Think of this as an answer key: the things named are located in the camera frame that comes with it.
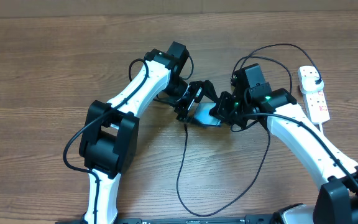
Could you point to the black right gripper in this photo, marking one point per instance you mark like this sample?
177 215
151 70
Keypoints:
222 111

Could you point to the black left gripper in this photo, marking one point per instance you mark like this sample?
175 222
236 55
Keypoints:
199 86

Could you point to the Samsung Galaxy smartphone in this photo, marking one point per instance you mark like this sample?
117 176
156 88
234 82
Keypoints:
202 115

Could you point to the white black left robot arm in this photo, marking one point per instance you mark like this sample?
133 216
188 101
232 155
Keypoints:
109 138

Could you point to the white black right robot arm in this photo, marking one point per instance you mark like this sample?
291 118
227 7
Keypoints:
334 174

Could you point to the white charger plug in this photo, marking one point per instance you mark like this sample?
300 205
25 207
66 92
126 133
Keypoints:
308 85

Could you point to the white power strip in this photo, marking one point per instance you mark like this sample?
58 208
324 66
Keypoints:
315 103

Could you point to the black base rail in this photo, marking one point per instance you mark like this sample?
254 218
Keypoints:
248 219

